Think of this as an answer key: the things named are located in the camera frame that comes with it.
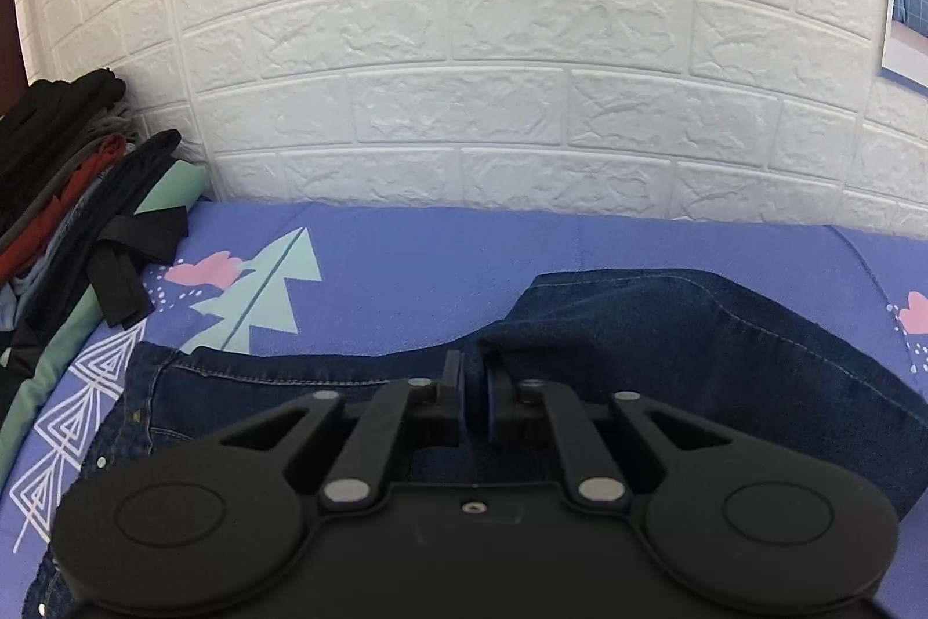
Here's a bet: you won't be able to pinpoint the black fabric strap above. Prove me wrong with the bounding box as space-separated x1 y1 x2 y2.
88 207 191 331

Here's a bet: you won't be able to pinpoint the stack of folded clothes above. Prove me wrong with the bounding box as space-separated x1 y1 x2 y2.
0 69 213 490

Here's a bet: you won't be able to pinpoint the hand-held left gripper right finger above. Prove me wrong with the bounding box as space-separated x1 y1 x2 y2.
481 358 733 508

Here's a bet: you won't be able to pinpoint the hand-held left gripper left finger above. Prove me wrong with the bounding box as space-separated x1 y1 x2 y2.
217 349 469 513

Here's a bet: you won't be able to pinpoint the purple printed bed sheet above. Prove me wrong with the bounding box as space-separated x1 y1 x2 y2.
0 198 928 619

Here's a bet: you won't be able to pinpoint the dark blue denim pants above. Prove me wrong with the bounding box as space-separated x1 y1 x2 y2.
21 269 928 619

